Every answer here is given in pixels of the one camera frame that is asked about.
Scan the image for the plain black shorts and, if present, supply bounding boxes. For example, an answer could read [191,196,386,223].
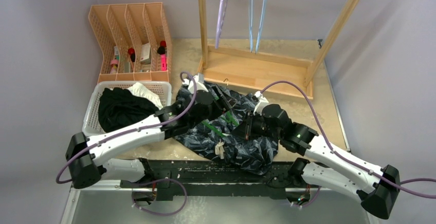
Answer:
[98,87,159,133]

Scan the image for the lilac hanger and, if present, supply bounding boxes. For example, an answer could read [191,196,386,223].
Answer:
[214,0,228,49]

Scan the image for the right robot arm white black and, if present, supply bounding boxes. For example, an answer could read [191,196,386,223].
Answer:
[231,104,400,219]

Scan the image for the red black marker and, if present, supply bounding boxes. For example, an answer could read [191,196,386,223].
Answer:
[128,47,136,63]

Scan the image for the white small box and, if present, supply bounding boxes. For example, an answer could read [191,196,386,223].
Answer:
[140,43,152,65]

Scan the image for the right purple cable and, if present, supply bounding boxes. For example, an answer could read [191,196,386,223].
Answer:
[260,80,436,196]

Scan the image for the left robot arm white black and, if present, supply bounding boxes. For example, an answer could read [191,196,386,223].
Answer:
[62,86,236,189]

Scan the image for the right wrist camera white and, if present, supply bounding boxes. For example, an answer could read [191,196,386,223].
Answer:
[253,91,270,114]

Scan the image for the peach plastic file organizer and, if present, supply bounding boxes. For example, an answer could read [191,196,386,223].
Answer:
[88,2,173,82]

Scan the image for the pink highlighter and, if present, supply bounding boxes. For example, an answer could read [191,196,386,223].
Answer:
[160,54,168,71]

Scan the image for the white shorts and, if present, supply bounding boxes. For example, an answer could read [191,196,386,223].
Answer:
[127,82,163,109]

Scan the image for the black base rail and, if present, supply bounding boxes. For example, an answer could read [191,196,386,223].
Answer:
[120,159,317,201]

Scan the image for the white plastic basket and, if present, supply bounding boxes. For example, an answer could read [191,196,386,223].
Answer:
[82,81,172,136]

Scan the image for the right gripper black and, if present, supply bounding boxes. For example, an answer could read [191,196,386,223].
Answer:
[232,111,282,141]

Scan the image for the black patterned shorts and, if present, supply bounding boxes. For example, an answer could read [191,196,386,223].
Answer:
[175,86,279,175]

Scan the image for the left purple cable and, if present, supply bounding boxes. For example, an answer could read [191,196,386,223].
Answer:
[56,71,198,184]

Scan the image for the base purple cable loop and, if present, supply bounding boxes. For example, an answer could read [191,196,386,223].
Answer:
[131,178,188,216]

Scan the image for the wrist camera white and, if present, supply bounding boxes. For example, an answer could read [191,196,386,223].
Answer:
[253,91,270,114]
[188,73,208,94]

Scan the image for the light blue hanger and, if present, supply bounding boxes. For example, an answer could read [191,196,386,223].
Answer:
[255,0,267,53]
[248,0,253,52]

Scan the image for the green hanger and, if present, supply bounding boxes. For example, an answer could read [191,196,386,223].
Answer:
[202,111,239,138]

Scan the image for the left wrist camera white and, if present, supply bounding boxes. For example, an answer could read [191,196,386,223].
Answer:
[188,73,208,94]

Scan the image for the wooden clothes rack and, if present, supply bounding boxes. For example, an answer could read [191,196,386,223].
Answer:
[198,0,360,98]

